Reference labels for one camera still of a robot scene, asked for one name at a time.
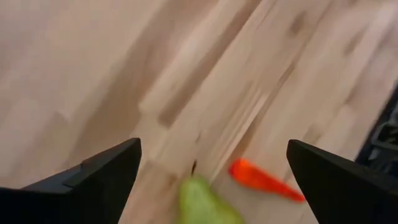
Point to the orange carrot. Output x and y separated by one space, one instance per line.
261 180

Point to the green pear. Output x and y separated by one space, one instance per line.
202 205

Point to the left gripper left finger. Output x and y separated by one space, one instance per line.
93 189

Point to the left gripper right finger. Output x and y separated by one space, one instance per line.
348 189

